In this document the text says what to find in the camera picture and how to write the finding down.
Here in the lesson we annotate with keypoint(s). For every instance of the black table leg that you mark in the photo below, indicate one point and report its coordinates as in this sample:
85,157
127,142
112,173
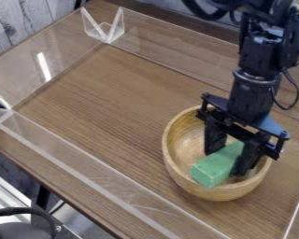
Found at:
42,197

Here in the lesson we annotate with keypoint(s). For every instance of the light wooden bowl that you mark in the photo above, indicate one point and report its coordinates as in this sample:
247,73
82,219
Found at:
181,148

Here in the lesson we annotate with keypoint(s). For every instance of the black metal bracket with screw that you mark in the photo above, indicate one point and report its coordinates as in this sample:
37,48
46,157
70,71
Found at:
64,232

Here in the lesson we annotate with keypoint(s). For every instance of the clear acrylic tray wall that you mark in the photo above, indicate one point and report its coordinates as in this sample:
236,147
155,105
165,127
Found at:
86,108

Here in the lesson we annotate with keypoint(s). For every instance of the clear acrylic corner bracket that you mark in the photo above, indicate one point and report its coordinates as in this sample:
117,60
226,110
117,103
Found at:
106,32

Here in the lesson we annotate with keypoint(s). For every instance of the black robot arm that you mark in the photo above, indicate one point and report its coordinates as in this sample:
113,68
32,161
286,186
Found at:
268,52

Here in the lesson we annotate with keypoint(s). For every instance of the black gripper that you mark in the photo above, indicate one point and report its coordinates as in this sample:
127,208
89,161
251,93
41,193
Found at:
243,117

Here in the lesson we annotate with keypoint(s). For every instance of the green rectangular block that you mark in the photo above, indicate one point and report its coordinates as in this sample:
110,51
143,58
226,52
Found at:
211,170

